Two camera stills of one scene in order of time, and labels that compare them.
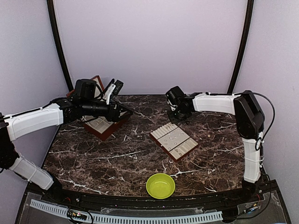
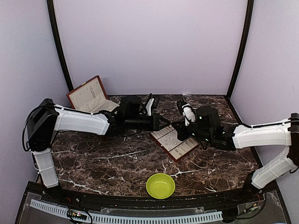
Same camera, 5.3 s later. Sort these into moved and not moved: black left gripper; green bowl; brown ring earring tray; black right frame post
Moved: black left gripper
Not moved: brown ring earring tray; green bowl; black right frame post
